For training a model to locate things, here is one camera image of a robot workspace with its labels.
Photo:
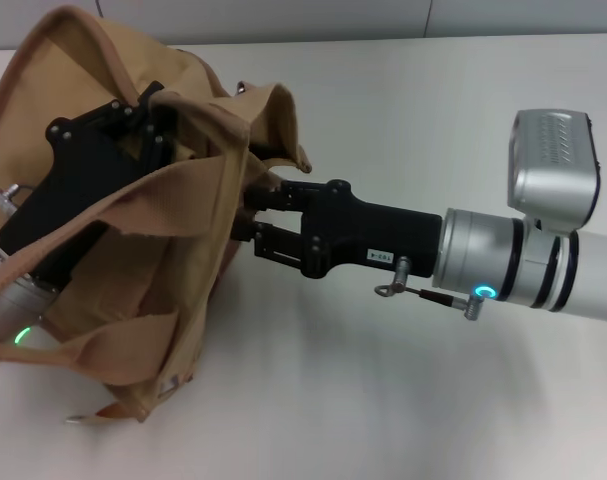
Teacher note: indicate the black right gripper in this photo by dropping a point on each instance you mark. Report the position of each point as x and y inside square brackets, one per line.
[363, 230]

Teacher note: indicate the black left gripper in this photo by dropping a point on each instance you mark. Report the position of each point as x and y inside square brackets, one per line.
[83, 165]

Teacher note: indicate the khaki canvas food bag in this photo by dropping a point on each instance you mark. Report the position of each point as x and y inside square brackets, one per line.
[183, 280]

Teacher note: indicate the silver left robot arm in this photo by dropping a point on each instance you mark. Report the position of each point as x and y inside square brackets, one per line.
[8, 310]

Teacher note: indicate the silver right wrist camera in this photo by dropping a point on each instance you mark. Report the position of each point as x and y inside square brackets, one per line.
[553, 165]

